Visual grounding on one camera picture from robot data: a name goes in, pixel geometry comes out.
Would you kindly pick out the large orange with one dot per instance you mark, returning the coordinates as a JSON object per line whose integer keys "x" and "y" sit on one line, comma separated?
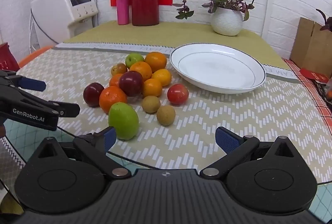
{"x": 142, "y": 70}
{"x": 156, "y": 61}

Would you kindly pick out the red plaid cloth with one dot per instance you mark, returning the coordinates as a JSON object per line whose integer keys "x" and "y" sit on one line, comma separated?
{"x": 311, "y": 92}

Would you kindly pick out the yellow-orange citrus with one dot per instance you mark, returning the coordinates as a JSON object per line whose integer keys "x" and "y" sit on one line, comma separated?
{"x": 163, "y": 77}

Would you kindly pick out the small brownish apple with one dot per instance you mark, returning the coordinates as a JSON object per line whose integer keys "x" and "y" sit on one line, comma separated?
{"x": 118, "y": 68}

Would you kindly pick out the large green jujube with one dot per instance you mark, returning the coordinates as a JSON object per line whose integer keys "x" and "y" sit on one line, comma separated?
{"x": 123, "y": 120}

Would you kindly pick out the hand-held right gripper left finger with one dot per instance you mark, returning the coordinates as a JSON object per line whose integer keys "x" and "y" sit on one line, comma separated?
{"x": 110, "y": 136}

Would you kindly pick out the white water dispenser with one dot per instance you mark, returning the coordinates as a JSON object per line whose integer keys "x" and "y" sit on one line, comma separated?
{"x": 51, "y": 14}

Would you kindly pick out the round green apple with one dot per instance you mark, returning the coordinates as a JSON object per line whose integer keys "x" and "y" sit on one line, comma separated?
{"x": 133, "y": 59}

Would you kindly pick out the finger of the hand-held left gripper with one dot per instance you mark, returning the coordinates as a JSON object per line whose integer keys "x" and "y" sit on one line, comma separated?
{"x": 68, "y": 109}
{"x": 32, "y": 84}

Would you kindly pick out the small tangerine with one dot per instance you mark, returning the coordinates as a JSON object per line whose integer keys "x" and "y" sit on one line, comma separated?
{"x": 152, "y": 88}
{"x": 114, "y": 81}

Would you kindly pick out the dimpled medium tangerine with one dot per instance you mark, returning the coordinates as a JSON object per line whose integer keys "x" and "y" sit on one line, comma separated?
{"x": 112, "y": 99}

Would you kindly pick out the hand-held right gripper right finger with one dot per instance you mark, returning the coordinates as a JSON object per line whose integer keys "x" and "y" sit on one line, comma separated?
{"x": 225, "y": 139}

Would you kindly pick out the cardboard box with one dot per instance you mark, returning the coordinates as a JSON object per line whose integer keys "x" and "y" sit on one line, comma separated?
{"x": 308, "y": 45}

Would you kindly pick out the red packet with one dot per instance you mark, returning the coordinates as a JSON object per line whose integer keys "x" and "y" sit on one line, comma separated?
{"x": 312, "y": 75}

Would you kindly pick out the green tablecloth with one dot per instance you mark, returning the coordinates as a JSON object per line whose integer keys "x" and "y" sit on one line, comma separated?
{"x": 155, "y": 35}

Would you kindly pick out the red container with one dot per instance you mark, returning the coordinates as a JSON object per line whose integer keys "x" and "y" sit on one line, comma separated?
{"x": 6, "y": 58}

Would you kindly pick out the pink bottle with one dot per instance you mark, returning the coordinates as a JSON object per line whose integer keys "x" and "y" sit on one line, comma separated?
{"x": 122, "y": 9}

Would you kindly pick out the dark red plum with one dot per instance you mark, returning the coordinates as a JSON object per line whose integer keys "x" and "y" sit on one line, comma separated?
{"x": 131, "y": 83}
{"x": 93, "y": 94}

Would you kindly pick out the brown kiwi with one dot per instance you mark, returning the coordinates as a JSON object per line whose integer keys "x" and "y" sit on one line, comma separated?
{"x": 151, "y": 104}
{"x": 166, "y": 115}

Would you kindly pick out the white plate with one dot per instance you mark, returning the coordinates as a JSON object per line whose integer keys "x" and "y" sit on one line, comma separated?
{"x": 220, "y": 68}

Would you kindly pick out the red tomato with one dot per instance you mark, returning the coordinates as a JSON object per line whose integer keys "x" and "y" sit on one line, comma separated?
{"x": 177, "y": 94}

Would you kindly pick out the purple leafed plant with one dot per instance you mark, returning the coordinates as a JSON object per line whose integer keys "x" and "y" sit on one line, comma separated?
{"x": 327, "y": 23}

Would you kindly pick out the potted plant in white pot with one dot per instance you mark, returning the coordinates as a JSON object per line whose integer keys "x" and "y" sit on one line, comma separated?
{"x": 227, "y": 22}

